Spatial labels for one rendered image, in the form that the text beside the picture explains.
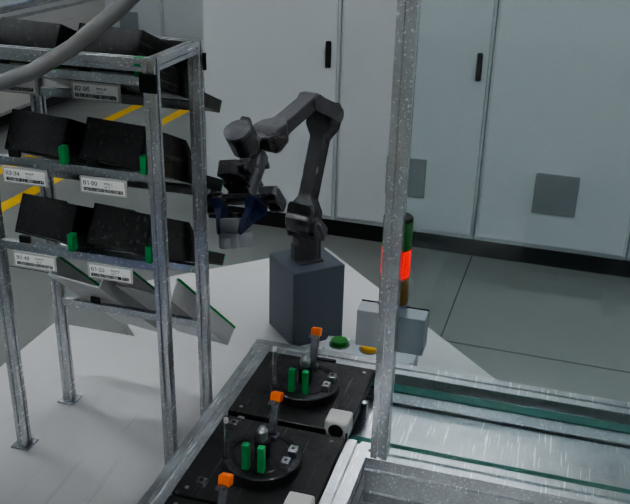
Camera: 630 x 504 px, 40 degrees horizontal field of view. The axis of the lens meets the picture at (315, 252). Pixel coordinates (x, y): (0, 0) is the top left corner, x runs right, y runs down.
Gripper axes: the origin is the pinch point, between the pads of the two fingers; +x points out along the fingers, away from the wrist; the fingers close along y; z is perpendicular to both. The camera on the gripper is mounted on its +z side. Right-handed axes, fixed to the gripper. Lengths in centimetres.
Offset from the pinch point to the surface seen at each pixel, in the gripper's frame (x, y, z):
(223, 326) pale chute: 14.0, -7.0, -19.1
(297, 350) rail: 11.4, 4.0, -33.7
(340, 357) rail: 11.7, 13.7, -35.7
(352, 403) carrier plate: 26.4, 22.7, -26.4
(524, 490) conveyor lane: 40, 58, -27
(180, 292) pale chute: 18.1, -5.4, 1.3
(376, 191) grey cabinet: -192, -77, -234
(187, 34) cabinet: -540, -405, -393
